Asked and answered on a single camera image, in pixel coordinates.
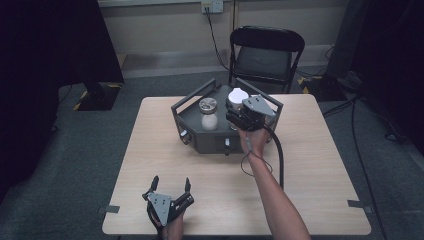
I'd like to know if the person's left hand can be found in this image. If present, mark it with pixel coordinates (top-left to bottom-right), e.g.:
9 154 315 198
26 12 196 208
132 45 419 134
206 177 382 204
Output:
158 211 186 240

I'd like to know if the black curtain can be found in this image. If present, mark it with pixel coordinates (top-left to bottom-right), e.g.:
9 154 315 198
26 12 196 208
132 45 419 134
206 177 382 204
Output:
0 0 125 204
349 0 424 148

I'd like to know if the person's right hand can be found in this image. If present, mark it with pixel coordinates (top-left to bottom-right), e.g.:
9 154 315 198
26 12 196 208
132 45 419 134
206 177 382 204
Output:
238 128 270 158

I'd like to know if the white wall socket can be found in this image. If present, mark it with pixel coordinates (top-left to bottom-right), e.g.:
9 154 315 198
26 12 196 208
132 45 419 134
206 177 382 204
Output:
200 0 224 14

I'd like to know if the dark grey tray box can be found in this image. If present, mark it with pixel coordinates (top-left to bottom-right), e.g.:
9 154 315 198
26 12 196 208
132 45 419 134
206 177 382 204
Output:
170 78 284 157

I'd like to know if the black folding chair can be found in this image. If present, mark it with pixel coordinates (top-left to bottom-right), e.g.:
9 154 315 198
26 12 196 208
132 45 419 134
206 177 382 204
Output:
228 25 306 94

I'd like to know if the thin black wire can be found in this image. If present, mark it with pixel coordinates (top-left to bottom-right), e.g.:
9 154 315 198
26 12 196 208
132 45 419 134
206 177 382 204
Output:
240 134 274 178

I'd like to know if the long black floor cable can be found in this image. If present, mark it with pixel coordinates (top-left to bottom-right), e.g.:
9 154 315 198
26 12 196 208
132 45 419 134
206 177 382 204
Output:
350 96 388 240

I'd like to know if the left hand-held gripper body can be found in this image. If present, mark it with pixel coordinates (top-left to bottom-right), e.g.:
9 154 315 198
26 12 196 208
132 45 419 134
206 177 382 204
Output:
142 192 195 228

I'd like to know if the grey upright panel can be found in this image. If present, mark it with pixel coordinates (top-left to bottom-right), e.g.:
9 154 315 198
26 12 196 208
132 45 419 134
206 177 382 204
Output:
324 0 368 79

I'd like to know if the thick black gripper cable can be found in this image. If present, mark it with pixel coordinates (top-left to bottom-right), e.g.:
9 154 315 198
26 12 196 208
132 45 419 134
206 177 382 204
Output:
263 123 285 192

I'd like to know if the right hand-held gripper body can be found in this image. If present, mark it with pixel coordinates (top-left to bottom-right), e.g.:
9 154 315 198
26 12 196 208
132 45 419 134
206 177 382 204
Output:
225 94 277 132

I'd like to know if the black stand base striped tape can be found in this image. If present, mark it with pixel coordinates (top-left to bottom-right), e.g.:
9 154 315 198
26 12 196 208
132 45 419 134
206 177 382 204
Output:
73 81 122 112
298 74 348 102

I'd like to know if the grey tape strip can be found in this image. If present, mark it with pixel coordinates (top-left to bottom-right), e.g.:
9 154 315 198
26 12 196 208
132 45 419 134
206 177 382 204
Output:
347 199 374 214
97 204 120 215

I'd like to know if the black power cable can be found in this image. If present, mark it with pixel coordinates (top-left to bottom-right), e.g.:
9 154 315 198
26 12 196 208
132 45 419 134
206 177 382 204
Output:
204 7 231 72

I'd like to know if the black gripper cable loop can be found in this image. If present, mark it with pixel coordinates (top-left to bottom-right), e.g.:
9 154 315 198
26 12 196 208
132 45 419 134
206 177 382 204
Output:
146 203 165 240

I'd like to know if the glass shaker with metal lid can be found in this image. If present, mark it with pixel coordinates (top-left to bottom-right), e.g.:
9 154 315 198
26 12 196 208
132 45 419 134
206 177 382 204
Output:
198 97 219 131

